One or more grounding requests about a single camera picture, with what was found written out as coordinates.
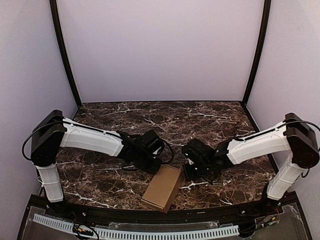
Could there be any brown cardboard box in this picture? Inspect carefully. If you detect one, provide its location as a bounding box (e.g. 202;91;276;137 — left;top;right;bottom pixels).
141;165;185;214

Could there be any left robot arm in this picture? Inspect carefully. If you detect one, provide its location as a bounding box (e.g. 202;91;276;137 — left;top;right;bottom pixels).
21;109;165;203

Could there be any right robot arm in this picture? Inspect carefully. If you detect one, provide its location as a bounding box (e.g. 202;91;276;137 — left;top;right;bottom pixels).
182;113;320;202

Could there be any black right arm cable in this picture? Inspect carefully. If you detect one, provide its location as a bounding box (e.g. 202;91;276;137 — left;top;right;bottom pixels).
203;173;221;185

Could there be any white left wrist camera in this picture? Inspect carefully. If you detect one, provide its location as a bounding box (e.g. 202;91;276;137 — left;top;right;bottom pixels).
153;146;165;156

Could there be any white slotted cable duct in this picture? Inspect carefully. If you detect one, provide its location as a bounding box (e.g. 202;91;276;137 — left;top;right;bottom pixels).
32;213;240;240

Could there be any black front table rail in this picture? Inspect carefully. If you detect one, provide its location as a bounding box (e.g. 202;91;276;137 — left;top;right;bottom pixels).
27;194;278;226

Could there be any black right frame post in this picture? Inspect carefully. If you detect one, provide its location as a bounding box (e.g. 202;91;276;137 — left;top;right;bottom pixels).
242;0;272;105

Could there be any black frame post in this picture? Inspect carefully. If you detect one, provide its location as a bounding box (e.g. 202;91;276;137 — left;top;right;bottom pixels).
242;0;272;105
49;0;82;108

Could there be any black left frame post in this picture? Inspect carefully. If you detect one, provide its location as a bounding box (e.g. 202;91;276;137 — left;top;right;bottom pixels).
49;0;82;108

